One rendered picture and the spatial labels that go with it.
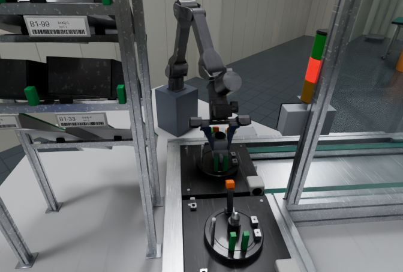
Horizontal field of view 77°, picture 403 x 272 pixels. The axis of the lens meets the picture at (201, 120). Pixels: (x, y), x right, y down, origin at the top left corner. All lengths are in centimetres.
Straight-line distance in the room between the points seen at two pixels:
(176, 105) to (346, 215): 72
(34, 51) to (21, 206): 202
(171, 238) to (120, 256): 17
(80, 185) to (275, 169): 69
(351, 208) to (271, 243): 31
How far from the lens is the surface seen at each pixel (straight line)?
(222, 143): 75
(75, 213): 92
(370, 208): 93
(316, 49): 59
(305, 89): 62
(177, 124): 112
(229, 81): 70
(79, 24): 44
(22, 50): 284
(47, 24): 45
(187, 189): 76
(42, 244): 89
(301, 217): 84
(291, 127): 65
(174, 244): 66
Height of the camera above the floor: 151
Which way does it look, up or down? 31 degrees down
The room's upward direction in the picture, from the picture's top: 1 degrees clockwise
